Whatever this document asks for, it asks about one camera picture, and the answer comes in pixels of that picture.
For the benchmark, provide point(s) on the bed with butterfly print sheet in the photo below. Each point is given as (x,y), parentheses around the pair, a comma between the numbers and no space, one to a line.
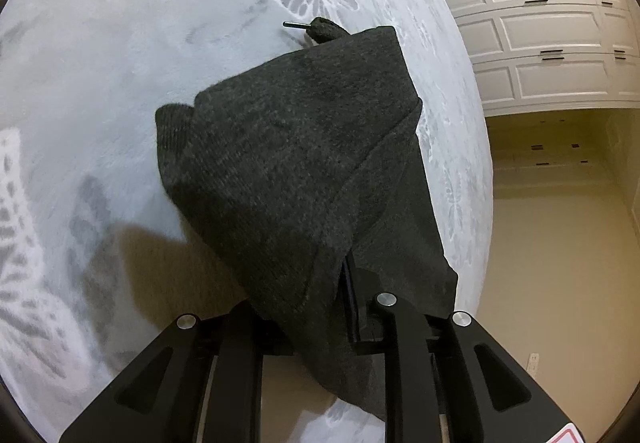
(125,48)

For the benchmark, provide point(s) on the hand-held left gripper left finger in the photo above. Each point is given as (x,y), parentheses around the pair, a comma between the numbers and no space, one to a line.
(235,373)

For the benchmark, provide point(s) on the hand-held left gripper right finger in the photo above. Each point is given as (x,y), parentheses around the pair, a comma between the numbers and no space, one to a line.
(405,353)

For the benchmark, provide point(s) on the white panelled wardrobe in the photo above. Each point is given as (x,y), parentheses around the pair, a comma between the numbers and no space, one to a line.
(540,33)

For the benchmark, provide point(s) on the white wall socket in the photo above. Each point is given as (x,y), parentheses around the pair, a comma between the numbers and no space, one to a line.
(534,359)

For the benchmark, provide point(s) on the dark grey sweat pants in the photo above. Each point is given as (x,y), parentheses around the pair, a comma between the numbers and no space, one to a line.
(300,163)

